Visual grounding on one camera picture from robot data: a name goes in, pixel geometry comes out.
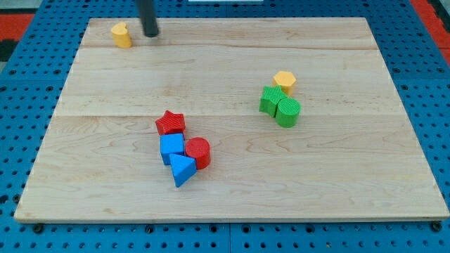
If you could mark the wooden board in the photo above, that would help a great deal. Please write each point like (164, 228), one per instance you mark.
(352, 155)

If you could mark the red cylinder block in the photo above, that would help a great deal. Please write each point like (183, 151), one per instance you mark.
(198, 148)

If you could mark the red star block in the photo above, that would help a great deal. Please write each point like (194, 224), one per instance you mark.
(171, 123)

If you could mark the blue cube block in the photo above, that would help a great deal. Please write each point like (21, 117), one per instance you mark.
(171, 144)

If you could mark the blue triangle block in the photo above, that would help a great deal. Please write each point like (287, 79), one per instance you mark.
(183, 168)

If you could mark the green cylinder block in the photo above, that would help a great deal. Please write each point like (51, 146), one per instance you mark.
(288, 111)

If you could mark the yellow hexagon block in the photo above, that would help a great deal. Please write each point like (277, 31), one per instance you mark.
(286, 80)

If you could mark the yellow heart block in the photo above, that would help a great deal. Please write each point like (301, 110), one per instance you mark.
(121, 36)

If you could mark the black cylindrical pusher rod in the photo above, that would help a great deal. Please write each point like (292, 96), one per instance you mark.
(148, 18)

